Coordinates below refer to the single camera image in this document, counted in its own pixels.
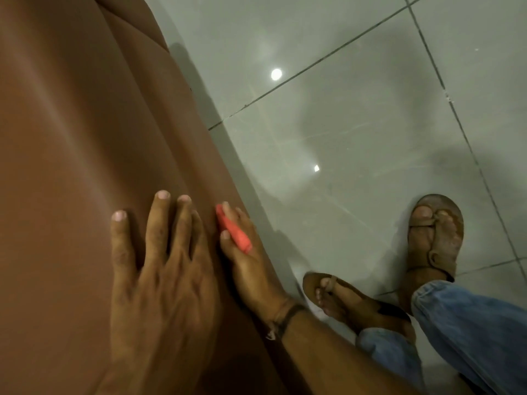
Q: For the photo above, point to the person's left hand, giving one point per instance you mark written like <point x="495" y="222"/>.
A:
<point x="164" y="300"/>

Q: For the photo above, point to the person's right hand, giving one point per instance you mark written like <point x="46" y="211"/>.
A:
<point x="257" y="279"/>

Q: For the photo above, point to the person's left middle finger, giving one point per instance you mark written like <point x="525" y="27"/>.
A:
<point x="182" y="226"/>

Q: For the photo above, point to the person's left little finger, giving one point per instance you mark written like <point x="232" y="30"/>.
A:
<point x="122" y="246"/>

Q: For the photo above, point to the person's right thumb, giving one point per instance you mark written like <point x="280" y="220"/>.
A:
<point x="232" y="252"/>

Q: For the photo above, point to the red marking chalk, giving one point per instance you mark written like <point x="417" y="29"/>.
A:
<point x="232" y="232"/>

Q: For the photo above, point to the brown leather sheet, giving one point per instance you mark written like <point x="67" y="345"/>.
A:
<point x="74" y="139"/>

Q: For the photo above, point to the person's left forearm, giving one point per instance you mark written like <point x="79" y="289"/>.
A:
<point x="144" y="384"/>

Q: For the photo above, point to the person's right forearm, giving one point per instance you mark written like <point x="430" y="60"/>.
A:
<point x="341" y="357"/>

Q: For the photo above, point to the black wristband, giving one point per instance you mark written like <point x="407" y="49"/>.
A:
<point x="288" y="318"/>

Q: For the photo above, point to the person's left foot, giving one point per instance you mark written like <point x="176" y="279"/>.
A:
<point x="350" y="304"/>

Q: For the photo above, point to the person's foot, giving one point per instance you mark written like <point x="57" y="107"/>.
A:
<point x="350" y="304"/>
<point x="422" y="246"/>

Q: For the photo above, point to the brown left sandal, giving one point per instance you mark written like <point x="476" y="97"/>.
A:
<point x="387" y="310"/>

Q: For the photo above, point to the brown sandal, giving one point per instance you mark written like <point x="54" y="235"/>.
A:
<point x="387" y="310"/>
<point x="451" y="250"/>

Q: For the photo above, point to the person's right foot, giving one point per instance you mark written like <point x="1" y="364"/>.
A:
<point x="422" y="246"/>

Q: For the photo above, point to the brown right sandal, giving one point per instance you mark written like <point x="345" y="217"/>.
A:
<point x="451" y="250"/>

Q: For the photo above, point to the blue jeans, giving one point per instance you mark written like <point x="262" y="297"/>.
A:
<point x="473" y="333"/>

